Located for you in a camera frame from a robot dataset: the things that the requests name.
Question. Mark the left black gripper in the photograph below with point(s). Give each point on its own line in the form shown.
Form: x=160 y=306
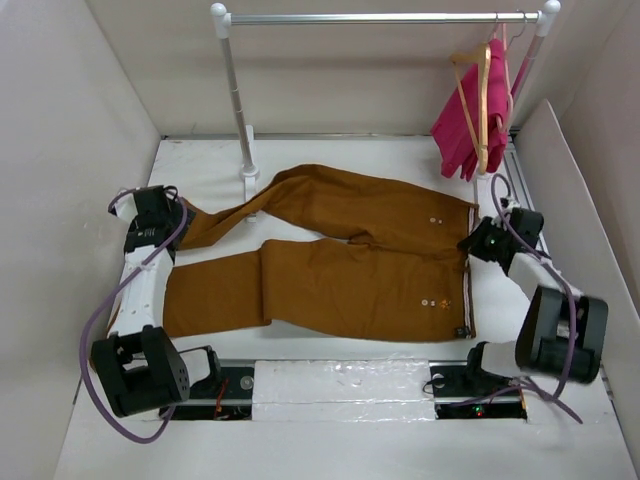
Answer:
x=176 y=214

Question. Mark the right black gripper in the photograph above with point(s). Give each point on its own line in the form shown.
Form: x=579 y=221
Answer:
x=473 y=243

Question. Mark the brown trousers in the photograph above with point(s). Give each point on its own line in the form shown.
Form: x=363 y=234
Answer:
x=386 y=265

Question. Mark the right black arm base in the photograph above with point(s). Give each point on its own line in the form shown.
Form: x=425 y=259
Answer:
x=462 y=391

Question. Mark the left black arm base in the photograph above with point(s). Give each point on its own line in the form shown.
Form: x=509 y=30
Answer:
x=229 y=398

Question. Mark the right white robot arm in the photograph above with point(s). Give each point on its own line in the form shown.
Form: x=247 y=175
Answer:
x=563 y=331

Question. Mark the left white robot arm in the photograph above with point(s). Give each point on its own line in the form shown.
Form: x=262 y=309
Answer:
x=137 y=364

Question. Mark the pink garment on hanger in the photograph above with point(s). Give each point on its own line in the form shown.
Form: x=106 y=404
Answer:
x=450 y=130

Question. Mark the pink clothes hanger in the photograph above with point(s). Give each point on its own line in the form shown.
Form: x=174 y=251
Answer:
x=500 y=32

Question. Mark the wooden clothes hanger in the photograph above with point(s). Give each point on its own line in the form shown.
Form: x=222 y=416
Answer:
x=479 y=131

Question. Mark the silver and white clothes rack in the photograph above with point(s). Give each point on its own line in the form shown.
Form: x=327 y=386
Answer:
x=224 y=20

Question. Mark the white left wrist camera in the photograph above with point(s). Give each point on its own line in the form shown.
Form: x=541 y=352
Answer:
x=123 y=206

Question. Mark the aluminium rail on right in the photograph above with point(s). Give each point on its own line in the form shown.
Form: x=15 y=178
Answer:
x=515 y=174

